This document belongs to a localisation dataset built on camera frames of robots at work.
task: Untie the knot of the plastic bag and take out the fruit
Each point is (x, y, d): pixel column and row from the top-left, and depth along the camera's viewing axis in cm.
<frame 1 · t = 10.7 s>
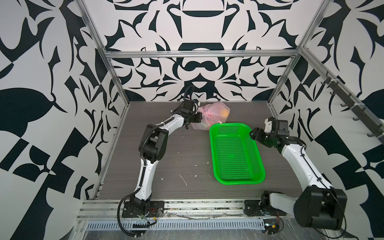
left hand: (200, 114, 101), fingers closed
right hand: (254, 132, 85), fingers open
green plastic perforated basket: (238, 155, 95), on the table
pink plastic bag: (212, 113, 101), point 12 cm above the table

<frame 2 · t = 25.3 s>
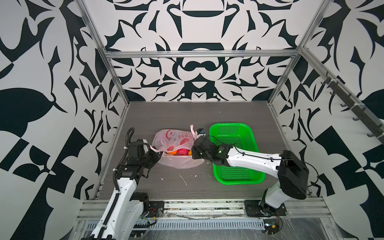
left hand: (161, 148, 81), fingers closed
right hand: (190, 147, 83), fingers closed
pink plastic bag: (176, 146, 85), point 12 cm above the table
orange fruit: (174, 153, 91), point 5 cm above the table
red fruit: (183, 152, 89), point 6 cm above the table
the other named things where they were.

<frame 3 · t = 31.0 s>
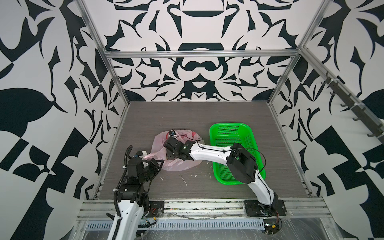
left hand: (162, 158, 81), fingers closed
right hand: (169, 148, 90), fingers open
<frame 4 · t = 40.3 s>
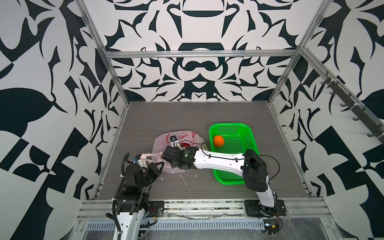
left hand: (163, 161, 79), fingers closed
right hand: (173, 155, 82), fingers closed
